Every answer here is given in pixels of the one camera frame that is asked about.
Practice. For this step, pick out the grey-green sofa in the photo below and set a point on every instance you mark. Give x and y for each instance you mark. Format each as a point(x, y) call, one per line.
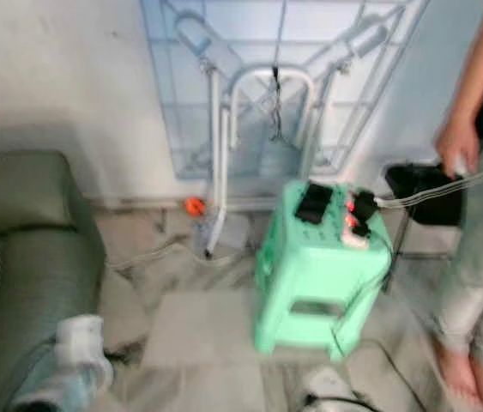
point(18, 257)

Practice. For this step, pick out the person right hand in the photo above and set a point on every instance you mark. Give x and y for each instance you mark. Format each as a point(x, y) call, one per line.
point(458, 146)

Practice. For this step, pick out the white power strip red switches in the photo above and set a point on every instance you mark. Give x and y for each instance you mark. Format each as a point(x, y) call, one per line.
point(357, 240)

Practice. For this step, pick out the small black plug adapter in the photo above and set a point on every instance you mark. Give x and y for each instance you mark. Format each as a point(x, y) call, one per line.
point(365, 210)

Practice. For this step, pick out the mint green plastic stool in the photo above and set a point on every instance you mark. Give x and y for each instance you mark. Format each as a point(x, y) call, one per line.
point(318, 275)

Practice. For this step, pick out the white metal tube frame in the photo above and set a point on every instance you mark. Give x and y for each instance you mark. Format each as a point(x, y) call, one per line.
point(220, 163)

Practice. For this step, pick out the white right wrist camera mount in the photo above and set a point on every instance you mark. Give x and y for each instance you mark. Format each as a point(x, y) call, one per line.
point(327, 383)

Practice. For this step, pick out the small orange object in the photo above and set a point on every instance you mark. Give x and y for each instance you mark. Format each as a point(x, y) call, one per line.
point(194, 206)

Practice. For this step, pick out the person in light trousers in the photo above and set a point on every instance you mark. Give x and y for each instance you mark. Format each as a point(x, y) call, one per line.
point(481, 275)

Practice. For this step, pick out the light blue grid panel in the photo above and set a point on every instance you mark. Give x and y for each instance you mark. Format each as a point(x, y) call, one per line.
point(241, 30)

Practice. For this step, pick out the large black power adapter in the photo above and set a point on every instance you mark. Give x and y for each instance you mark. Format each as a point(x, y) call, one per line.
point(314, 204)

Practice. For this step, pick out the black bag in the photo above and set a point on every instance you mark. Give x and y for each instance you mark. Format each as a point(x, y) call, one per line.
point(421, 184)

